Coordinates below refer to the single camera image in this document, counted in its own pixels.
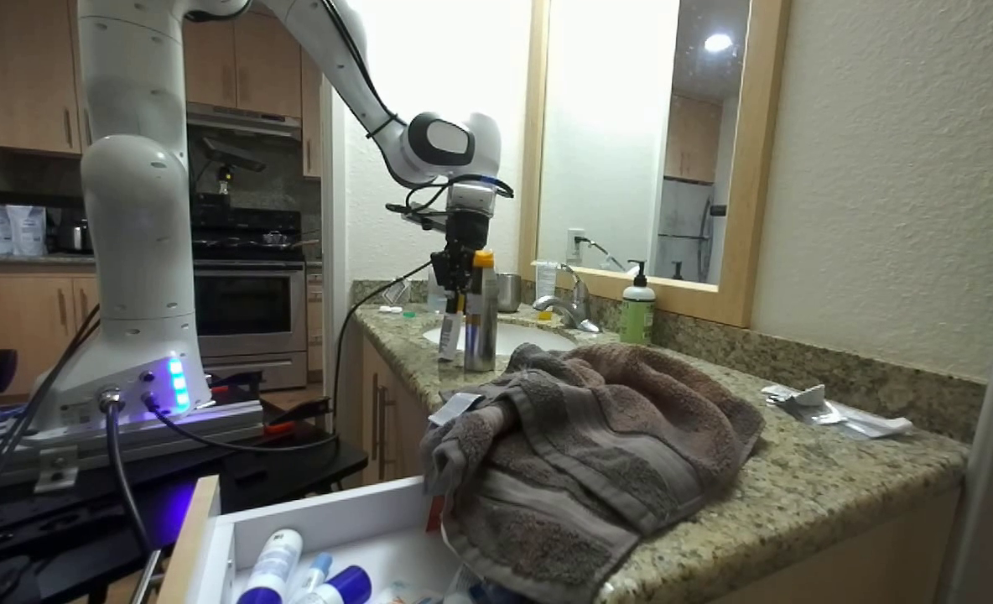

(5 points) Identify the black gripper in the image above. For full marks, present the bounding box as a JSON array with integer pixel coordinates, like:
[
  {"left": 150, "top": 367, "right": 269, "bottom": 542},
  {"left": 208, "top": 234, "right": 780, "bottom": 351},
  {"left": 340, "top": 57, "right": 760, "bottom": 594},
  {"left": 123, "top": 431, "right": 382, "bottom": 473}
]
[{"left": 430, "top": 211, "right": 489, "bottom": 292}]

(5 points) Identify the grey brown towel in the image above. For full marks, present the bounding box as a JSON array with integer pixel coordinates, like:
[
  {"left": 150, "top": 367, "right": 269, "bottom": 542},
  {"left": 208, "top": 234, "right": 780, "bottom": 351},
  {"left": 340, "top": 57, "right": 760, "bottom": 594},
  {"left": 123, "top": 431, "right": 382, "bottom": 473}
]
[{"left": 420, "top": 341, "right": 764, "bottom": 604}]

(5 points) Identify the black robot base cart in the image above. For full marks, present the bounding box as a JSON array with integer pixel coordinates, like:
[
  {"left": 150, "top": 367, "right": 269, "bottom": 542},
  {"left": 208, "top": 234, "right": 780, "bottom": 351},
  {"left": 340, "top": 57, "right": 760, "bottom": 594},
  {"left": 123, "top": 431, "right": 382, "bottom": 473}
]
[{"left": 0, "top": 422, "right": 367, "bottom": 604}]

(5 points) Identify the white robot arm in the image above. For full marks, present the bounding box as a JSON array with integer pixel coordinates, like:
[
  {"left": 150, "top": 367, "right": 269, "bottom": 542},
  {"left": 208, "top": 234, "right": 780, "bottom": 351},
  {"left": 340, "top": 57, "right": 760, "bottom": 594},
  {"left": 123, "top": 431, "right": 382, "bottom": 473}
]
[{"left": 47, "top": 0, "right": 513, "bottom": 408}]

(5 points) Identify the metal toothbrush cup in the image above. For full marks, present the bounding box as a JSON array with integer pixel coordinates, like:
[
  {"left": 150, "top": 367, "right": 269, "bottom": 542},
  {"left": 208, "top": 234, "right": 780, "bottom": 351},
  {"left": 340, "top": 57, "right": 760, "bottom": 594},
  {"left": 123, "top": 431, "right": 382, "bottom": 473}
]
[{"left": 492, "top": 273, "right": 520, "bottom": 311}]

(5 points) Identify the chrome faucet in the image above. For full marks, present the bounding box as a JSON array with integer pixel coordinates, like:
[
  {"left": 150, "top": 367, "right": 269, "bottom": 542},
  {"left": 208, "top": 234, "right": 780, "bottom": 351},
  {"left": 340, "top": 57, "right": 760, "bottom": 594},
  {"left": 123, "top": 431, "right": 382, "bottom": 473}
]
[{"left": 535, "top": 263, "right": 596, "bottom": 331}]

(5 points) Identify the green soap pump bottle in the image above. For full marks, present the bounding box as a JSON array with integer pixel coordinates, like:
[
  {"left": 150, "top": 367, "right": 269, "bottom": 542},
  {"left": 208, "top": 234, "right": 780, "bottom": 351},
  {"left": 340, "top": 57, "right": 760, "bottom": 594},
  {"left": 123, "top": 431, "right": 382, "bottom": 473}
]
[{"left": 619, "top": 259, "right": 653, "bottom": 347}]

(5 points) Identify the wooden vanity cabinet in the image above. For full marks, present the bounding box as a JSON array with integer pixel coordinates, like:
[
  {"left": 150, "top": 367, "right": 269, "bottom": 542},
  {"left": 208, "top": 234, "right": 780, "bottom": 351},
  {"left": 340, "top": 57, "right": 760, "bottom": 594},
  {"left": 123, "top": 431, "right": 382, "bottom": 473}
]
[{"left": 336, "top": 327, "right": 428, "bottom": 483}]

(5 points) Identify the wood framed mirror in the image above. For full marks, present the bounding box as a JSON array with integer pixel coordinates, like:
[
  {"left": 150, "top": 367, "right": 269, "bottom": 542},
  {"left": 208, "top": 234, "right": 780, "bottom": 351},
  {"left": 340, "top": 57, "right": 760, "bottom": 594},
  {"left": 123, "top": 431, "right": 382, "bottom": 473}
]
[{"left": 516, "top": 0, "right": 793, "bottom": 327}]

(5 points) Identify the stainless steel oven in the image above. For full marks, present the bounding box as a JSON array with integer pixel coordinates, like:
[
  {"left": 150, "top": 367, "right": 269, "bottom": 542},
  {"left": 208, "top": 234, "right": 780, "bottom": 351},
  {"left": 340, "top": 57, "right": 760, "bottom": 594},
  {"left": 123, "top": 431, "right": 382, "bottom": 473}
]
[{"left": 187, "top": 120, "right": 316, "bottom": 388}]

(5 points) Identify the white drawer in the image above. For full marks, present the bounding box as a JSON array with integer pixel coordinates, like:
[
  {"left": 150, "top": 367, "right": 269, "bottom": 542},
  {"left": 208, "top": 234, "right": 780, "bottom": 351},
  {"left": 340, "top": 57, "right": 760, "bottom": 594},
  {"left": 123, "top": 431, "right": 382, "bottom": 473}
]
[{"left": 161, "top": 475, "right": 478, "bottom": 604}]

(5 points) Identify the blue cap white bottle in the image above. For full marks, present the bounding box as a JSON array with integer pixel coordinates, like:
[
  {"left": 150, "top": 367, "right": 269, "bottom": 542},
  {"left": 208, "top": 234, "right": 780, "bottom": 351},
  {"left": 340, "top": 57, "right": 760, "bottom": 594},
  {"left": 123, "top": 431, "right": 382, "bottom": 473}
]
[{"left": 293, "top": 566, "right": 372, "bottom": 604}]

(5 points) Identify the white blue deodorant bottle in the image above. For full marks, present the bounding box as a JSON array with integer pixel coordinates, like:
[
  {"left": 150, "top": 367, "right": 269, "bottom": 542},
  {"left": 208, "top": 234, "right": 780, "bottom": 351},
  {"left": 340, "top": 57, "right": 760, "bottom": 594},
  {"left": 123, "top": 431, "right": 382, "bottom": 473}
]
[{"left": 235, "top": 528, "right": 301, "bottom": 604}]

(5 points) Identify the black power cable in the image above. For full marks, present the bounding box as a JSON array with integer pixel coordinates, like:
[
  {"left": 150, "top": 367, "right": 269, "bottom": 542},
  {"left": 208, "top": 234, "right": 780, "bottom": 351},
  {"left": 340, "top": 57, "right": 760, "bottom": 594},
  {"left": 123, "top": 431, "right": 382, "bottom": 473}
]
[{"left": 325, "top": 259, "right": 435, "bottom": 443}]

